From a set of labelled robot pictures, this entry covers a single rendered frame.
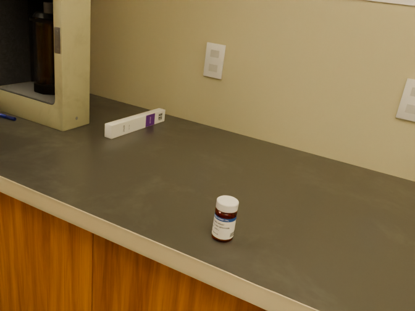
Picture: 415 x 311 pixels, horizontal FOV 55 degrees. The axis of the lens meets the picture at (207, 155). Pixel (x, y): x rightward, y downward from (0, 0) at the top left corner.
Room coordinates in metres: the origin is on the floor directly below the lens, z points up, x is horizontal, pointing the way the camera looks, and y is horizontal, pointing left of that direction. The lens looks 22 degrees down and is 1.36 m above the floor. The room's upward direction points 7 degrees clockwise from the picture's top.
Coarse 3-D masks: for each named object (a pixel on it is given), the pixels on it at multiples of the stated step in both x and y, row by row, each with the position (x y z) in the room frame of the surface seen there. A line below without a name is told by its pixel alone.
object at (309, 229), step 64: (0, 128) 1.05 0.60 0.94; (192, 128) 1.28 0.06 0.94; (64, 192) 0.74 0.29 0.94; (128, 192) 0.78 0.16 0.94; (192, 192) 0.82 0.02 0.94; (256, 192) 0.86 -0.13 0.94; (320, 192) 0.91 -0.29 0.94; (384, 192) 0.96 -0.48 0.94; (192, 256) 0.57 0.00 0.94; (256, 256) 0.60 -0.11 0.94; (320, 256) 0.63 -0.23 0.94; (384, 256) 0.65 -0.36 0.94
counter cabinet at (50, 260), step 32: (0, 192) 0.82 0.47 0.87; (0, 224) 0.82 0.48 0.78; (32, 224) 0.77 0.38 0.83; (64, 224) 0.73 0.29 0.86; (0, 256) 0.82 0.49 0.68; (32, 256) 0.78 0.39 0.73; (64, 256) 0.73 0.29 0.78; (96, 256) 0.69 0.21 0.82; (128, 256) 0.66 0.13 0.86; (0, 288) 0.83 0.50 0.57; (32, 288) 0.78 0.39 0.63; (64, 288) 0.73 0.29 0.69; (96, 288) 0.69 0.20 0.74; (128, 288) 0.66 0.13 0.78; (160, 288) 0.63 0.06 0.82; (192, 288) 0.60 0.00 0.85
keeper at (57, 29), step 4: (56, 28) 1.10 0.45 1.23; (60, 28) 1.09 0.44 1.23; (56, 32) 1.10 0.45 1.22; (60, 32) 1.09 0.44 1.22; (56, 36) 1.10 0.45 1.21; (60, 36) 1.09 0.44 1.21; (56, 40) 1.10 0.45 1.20; (60, 40) 1.09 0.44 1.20; (56, 44) 1.10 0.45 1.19; (60, 44) 1.09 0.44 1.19; (56, 48) 1.10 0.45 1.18; (60, 48) 1.09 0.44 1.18; (56, 52) 1.10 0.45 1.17; (60, 52) 1.09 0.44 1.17
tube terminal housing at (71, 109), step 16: (64, 0) 1.10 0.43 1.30; (80, 0) 1.16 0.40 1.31; (64, 16) 1.10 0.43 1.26; (80, 16) 1.16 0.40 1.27; (64, 32) 1.10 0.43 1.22; (80, 32) 1.16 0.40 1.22; (64, 48) 1.10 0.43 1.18; (80, 48) 1.16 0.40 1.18; (64, 64) 1.10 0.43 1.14; (80, 64) 1.16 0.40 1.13; (64, 80) 1.10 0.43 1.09; (80, 80) 1.16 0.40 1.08; (0, 96) 1.20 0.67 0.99; (16, 96) 1.17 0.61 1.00; (64, 96) 1.10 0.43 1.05; (80, 96) 1.16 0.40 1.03; (16, 112) 1.17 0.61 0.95; (32, 112) 1.14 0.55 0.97; (48, 112) 1.12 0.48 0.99; (64, 112) 1.10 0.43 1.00; (80, 112) 1.16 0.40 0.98; (64, 128) 1.10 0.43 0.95
